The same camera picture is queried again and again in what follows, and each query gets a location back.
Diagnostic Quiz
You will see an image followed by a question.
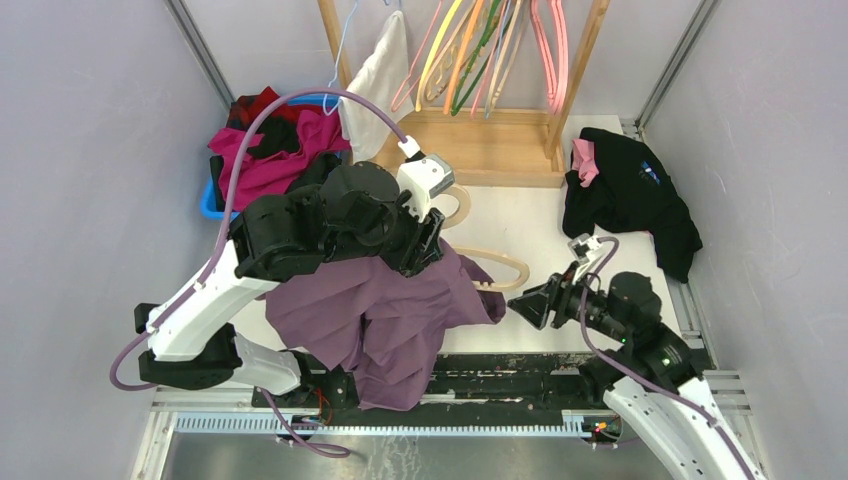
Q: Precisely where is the beige wooden hanger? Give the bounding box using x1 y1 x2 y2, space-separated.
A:
443 185 530 293

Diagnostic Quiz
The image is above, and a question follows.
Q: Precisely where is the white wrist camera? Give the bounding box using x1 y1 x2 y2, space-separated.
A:
568 234 602 284
395 135 455 223

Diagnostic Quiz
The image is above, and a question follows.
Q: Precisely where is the white skirt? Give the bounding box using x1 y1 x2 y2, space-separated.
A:
339 11 414 163

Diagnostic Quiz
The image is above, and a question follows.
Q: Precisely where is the purple cable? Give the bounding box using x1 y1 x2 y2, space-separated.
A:
577 235 759 480
108 87 423 460

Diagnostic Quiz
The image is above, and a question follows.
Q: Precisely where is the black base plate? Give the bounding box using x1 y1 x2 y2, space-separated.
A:
273 353 609 431

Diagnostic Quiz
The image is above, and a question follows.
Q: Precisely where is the yellow hanger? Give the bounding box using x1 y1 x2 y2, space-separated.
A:
414 0 465 113

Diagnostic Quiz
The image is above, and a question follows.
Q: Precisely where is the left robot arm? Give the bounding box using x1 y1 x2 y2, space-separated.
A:
134 156 454 407

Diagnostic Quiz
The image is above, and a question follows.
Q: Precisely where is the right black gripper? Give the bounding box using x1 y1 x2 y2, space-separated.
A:
506 259 630 341

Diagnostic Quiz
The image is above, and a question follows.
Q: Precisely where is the wooden hanger rack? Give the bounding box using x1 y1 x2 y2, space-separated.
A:
316 0 612 189

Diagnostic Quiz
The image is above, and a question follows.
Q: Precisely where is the green hanger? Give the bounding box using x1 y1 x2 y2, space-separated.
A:
449 1 505 116

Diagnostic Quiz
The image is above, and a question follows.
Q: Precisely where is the pink hanger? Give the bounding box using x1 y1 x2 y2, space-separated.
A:
530 0 569 114

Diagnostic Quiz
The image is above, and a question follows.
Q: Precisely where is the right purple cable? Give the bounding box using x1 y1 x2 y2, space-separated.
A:
577 235 759 480

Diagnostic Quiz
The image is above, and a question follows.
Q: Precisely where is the purple garment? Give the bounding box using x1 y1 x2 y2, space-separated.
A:
265 241 506 411

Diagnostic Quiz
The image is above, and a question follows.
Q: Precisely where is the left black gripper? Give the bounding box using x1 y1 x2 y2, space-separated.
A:
326 185 447 278

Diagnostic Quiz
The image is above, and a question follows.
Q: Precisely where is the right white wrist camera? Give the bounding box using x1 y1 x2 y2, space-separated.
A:
568 234 602 284

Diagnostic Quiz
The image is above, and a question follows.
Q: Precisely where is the magenta garment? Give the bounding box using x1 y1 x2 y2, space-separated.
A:
207 108 352 213

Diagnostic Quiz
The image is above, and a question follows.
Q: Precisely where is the black garment pile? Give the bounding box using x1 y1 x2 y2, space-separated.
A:
562 127 703 283

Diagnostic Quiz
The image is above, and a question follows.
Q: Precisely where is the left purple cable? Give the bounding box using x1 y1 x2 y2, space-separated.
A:
108 87 423 460

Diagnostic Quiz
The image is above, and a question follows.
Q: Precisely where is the pink garment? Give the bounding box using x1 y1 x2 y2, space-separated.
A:
572 138 599 188

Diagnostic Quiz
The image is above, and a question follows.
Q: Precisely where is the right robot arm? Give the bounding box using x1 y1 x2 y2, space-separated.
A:
507 267 764 479

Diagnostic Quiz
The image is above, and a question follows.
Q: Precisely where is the orange hanger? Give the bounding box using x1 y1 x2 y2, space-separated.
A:
442 0 487 115

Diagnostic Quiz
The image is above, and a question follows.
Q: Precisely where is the blue plastic bin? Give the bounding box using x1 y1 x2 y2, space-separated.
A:
201 94 350 220

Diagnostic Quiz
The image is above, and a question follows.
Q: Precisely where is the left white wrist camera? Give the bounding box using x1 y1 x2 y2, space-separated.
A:
395 135 455 223

